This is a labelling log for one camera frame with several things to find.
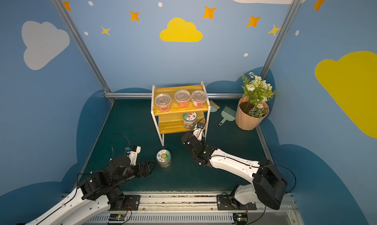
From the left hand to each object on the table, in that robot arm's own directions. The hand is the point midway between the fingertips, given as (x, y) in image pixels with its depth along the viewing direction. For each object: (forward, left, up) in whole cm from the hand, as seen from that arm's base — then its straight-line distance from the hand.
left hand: (151, 162), depth 73 cm
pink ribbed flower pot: (+31, -54, -4) cm, 63 cm away
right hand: (+17, -20, +1) cm, 27 cm away
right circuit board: (-21, -46, -17) cm, 54 cm away
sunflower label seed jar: (+5, -5, -7) cm, 10 cm away
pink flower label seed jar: (+21, -19, +9) cm, 29 cm away
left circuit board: (-22, +16, -16) cm, 32 cm away
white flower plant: (+38, -59, +15) cm, 72 cm away
